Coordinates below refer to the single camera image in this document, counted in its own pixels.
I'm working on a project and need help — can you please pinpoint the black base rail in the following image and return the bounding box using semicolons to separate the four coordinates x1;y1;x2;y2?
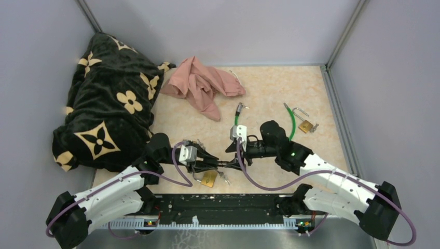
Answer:
137;194;312;225

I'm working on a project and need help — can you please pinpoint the brass padlock on cable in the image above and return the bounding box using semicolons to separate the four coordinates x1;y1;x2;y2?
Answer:
292;107;319;133

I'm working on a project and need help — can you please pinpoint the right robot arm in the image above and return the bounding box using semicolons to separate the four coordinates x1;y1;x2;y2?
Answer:
226;120;401;241

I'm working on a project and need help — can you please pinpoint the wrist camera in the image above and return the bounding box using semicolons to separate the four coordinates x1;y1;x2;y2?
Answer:
178;145;198;165
230;125;248;151

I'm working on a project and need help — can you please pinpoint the aluminium frame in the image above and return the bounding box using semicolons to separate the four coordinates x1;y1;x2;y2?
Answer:
62;0;396;249

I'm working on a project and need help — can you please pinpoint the green cable lock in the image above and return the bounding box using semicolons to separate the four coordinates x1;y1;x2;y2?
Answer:
234;102;296;141

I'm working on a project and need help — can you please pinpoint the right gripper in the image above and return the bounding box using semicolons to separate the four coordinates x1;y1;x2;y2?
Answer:
224;139;278;171

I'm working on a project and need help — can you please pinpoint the black floral blanket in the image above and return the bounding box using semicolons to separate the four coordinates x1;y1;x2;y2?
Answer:
52;33;174;172

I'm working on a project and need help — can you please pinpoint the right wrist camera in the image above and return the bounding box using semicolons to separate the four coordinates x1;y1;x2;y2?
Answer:
230;125;248;151

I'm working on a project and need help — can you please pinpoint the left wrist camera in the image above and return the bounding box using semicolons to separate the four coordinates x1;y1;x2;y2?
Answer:
178;145;198;165

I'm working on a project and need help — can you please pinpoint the pink cloth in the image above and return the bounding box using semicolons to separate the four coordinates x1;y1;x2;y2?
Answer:
160;56;246;121

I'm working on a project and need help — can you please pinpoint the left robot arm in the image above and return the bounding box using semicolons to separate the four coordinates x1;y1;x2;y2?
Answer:
46;133;219;248

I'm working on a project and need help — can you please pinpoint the brass padlock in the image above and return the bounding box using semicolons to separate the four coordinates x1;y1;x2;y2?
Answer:
292;107;319;133
187;139;205;151
192;170;231;188

